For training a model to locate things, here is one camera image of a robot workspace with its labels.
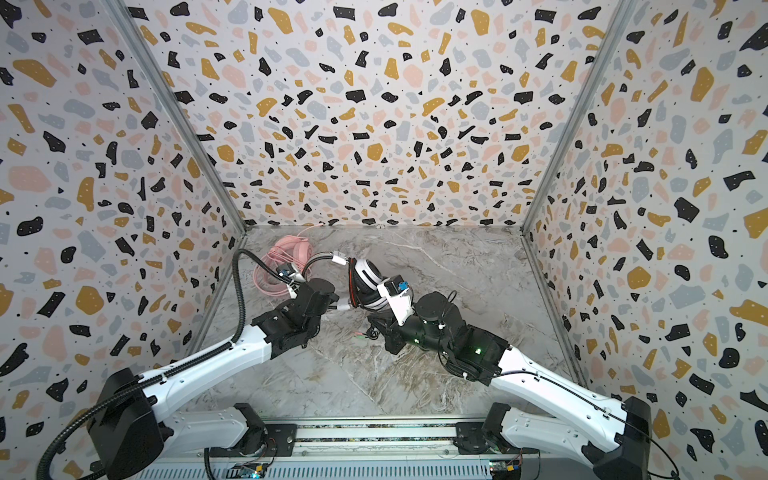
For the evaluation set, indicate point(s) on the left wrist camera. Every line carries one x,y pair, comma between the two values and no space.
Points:
293,276

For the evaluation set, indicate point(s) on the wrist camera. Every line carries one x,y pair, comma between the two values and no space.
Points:
399,297
293,276

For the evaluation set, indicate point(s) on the white black headphones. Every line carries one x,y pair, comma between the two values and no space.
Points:
363,279

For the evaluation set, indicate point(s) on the pink headphones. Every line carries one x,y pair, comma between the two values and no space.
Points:
290,249

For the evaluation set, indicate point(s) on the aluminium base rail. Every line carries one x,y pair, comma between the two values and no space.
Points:
391,448

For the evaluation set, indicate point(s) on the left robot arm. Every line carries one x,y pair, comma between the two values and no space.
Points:
132,423

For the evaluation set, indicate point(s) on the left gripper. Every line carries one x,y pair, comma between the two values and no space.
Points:
288,304

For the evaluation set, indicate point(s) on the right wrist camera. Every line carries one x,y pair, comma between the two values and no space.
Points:
399,297

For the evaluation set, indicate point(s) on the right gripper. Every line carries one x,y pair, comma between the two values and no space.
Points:
382,327

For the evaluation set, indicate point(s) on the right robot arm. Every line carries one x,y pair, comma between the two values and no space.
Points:
611,436

